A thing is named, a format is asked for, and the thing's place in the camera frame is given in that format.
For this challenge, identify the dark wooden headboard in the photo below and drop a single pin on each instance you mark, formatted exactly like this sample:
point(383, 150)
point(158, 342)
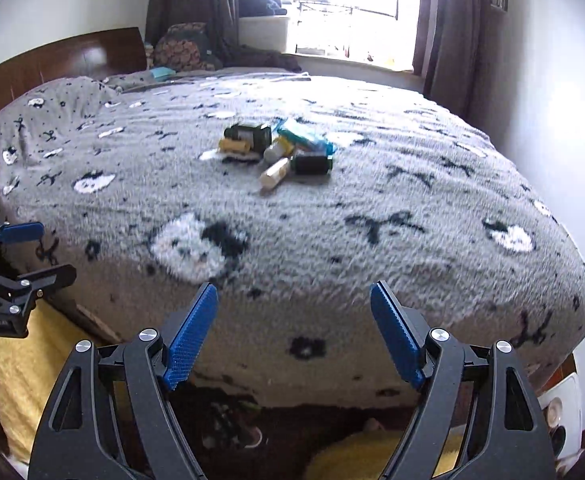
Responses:
point(57, 65)

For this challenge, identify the patterned brown pillow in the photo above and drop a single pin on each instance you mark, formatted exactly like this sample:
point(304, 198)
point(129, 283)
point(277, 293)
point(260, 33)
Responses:
point(185, 47)

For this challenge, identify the black drying rack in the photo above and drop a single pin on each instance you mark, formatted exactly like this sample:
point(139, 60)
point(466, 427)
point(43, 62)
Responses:
point(322, 7)

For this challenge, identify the small white bottle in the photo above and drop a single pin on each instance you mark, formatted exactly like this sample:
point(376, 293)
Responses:
point(275, 172)

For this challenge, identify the grey patterned pillow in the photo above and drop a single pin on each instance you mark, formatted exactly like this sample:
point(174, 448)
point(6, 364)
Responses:
point(127, 81)

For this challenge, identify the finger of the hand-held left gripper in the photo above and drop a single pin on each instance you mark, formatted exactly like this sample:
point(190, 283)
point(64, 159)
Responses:
point(20, 232)
point(37, 282)

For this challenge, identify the dark brown curtain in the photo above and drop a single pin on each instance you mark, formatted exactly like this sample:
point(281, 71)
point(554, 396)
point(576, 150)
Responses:
point(192, 5)
point(452, 25)

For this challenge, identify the yellow fluffy rug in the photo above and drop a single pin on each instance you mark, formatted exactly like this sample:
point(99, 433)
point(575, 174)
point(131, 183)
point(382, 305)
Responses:
point(22, 385)

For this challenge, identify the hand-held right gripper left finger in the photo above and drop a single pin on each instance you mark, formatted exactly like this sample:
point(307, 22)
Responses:
point(190, 340)

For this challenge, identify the small yellow tube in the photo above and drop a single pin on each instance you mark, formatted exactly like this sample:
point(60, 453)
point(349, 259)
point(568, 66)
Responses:
point(235, 146)

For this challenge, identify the small black jar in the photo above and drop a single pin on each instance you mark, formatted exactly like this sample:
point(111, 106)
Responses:
point(311, 164)

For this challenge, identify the white bottle yellow cap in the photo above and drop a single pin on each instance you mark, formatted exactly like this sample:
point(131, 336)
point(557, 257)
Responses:
point(276, 150)

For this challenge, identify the white storage box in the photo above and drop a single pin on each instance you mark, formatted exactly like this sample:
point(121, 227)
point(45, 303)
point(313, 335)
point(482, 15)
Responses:
point(265, 34)

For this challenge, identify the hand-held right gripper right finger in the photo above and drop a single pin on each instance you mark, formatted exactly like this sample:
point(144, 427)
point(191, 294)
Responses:
point(397, 337)

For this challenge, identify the dark brown cloth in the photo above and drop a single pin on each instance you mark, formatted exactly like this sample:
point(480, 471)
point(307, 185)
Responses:
point(260, 59)

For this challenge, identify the small wall shelf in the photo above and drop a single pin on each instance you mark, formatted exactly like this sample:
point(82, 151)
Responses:
point(498, 0)

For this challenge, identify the blue wipes packet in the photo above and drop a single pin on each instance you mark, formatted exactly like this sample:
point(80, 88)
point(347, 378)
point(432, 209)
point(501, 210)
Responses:
point(305, 135)

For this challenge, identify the white appliance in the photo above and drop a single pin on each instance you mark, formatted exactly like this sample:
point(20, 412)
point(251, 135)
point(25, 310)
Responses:
point(562, 395)

